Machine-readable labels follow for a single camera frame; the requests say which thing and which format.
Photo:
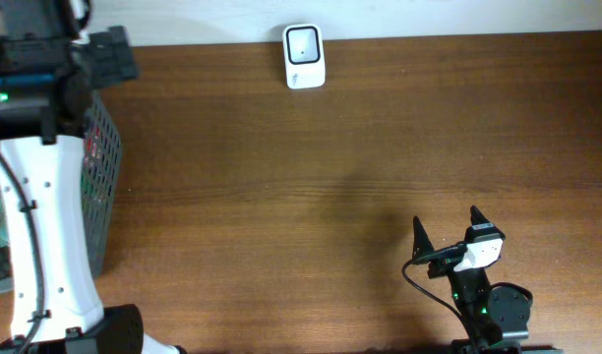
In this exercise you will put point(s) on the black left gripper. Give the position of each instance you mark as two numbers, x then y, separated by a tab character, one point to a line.
114	50

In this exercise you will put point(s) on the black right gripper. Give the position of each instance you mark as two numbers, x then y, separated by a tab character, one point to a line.
423	251

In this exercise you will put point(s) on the red purple floral pack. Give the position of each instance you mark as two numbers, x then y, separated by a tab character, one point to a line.
93	144

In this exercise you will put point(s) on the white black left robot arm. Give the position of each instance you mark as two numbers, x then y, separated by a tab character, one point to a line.
51	70

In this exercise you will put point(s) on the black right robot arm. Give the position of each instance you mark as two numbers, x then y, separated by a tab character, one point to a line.
494	315

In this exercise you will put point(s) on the white barcode scanner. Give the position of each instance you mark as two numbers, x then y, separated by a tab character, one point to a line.
304	56

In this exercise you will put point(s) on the grey plastic mesh basket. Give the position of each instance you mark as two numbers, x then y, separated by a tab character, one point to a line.
98	188

